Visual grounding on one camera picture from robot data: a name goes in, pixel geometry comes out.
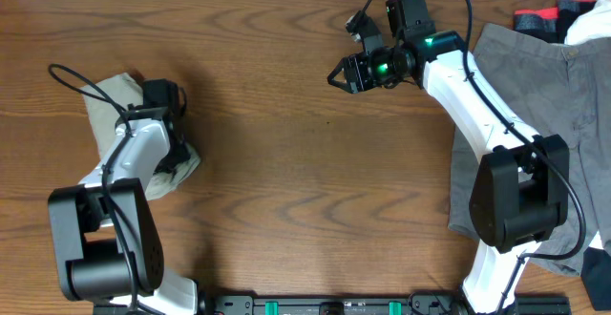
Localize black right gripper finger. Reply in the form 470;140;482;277
327;79;356;94
327;58;345;82

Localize light khaki green shorts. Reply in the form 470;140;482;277
83;73;201;200

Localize dark grey shorts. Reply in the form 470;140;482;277
448;24;610;276

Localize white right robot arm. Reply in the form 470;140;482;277
327;0;570;314

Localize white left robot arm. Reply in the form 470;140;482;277
48;79;199;314

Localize black and red garment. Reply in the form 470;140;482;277
513;0;596;44

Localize white garment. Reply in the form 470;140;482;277
564;0;611;46

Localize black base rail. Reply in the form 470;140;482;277
93;294;573;315

